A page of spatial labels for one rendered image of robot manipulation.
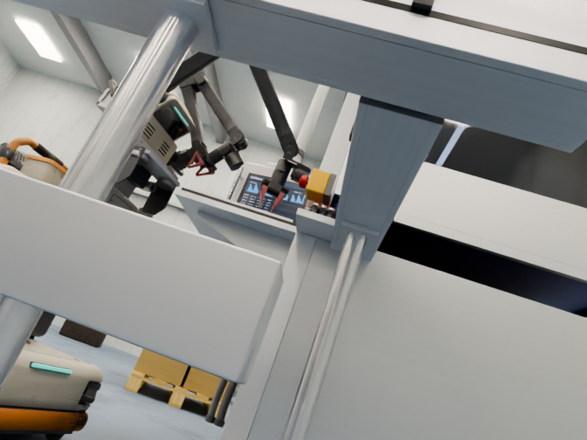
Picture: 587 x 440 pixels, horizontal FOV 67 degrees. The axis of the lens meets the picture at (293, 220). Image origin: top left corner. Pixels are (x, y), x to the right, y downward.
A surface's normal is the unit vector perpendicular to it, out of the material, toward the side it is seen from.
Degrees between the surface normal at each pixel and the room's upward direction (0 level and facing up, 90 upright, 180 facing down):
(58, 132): 90
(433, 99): 180
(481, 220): 90
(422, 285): 90
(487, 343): 90
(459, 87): 180
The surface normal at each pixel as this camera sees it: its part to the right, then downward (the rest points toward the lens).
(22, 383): 0.92, 0.21
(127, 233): -0.01, -0.37
